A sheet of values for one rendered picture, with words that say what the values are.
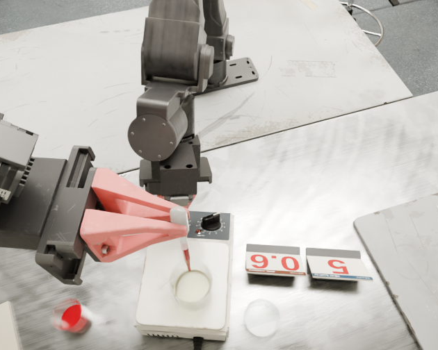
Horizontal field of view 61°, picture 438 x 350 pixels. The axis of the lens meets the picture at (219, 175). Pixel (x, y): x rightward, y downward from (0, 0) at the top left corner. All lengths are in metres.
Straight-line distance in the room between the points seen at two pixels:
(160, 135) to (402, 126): 0.56
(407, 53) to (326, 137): 1.79
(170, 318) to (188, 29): 0.36
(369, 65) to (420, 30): 1.79
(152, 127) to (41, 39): 0.66
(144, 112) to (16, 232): 0.19
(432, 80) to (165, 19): 2.07
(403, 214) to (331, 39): 0.47
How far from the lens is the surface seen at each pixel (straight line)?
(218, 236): 0.58
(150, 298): 0.54
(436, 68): 2.51
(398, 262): 0.69
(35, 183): 0.32
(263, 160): 0.73
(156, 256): 0.55
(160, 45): 0.47
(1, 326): 0.69
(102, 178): 0.31
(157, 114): 0.42
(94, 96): 0.87
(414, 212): 0.74
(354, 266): 0.65
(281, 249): 0.65
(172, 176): 0.44
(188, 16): 0.48
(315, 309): 0.63
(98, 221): 0.29
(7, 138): 0.26
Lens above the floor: 1.51
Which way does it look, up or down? 59 degrees down
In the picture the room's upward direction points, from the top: straight up
